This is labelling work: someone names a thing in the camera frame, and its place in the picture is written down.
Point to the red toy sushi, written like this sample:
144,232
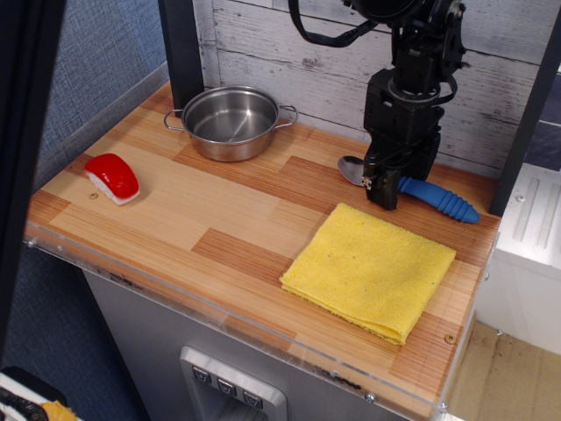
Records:
114,177

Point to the stainless steel pot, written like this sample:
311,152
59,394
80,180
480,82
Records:
234,123

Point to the yellow object bottom corner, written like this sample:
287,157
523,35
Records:
56,411

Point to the blue handled metal scoop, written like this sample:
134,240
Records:
443,200

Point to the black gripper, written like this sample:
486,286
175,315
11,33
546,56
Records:
405,136

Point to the black right vertical post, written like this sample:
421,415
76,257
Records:
533,110

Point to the white ribbed cabinet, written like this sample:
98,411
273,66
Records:
520,291

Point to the silver button panel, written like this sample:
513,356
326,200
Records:
222,392

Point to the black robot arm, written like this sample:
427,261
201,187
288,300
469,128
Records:
426,42

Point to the black left vertical post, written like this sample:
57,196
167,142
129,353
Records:
181,42

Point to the yellow folded towel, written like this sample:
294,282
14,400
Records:
371,273

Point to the black vertical post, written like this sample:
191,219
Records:
181,42
533,110

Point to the clear acrylic edge guard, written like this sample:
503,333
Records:
406,405

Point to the grey metal cabinet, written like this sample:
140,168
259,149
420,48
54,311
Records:
150,335

